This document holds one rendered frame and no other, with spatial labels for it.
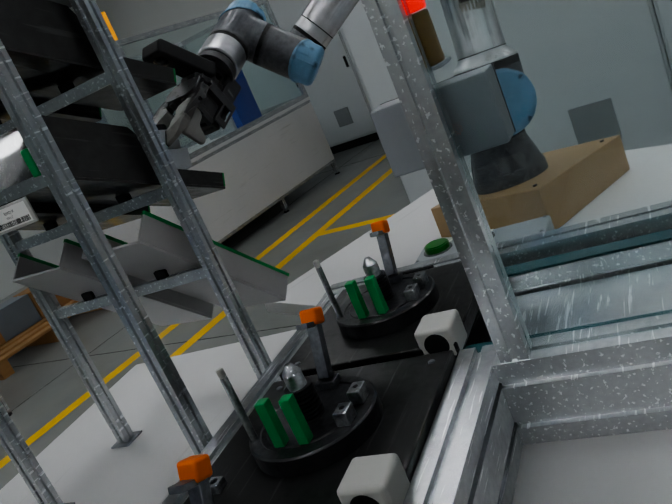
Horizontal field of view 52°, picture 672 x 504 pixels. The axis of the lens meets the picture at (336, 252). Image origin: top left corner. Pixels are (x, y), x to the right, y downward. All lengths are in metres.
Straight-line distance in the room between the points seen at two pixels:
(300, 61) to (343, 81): 7.74
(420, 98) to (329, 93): 8.48
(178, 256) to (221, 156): 5.51
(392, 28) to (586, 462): 0.45
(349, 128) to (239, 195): 2.99
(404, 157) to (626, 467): 0.36
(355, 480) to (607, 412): 0.29
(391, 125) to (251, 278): 0.43
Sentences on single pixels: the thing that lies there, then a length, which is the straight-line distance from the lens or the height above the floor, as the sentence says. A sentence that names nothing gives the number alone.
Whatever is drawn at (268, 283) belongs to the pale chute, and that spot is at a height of 1.03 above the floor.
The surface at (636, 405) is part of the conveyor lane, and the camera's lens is 0.75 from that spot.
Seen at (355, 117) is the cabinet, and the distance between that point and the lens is 9.04.
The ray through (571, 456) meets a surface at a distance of 0.76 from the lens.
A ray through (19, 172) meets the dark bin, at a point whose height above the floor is 1.32.
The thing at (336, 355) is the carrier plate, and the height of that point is 0.97.
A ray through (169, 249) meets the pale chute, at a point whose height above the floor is 1.16.
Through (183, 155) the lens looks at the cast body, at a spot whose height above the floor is 1.25.
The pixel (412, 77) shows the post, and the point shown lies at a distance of 0.64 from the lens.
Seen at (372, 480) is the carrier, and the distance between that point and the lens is 0.59.
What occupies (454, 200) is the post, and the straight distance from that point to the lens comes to 0.67.
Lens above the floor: 1.31
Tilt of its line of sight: 15 degrees down
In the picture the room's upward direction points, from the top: 24 degrees counter-clockwise
